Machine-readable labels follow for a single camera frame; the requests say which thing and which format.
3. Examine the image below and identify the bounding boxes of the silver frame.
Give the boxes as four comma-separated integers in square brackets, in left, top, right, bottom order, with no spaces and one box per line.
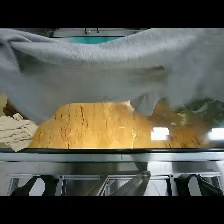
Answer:
[0,151,224,197]

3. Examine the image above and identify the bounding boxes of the beige garment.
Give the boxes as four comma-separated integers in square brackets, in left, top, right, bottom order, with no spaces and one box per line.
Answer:
[0,112,40,153]

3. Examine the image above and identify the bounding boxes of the grey garment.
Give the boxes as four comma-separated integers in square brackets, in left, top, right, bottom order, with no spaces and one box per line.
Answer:
[0,28,224,125]

